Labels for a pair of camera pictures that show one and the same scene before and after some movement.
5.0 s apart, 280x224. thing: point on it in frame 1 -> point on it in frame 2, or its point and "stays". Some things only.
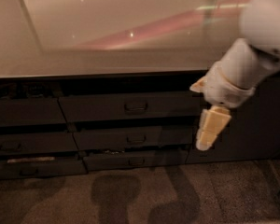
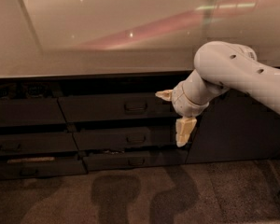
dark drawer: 180,106 stays
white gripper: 222,89 -> 183,103
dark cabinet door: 258,130 stays
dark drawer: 30,170 stays
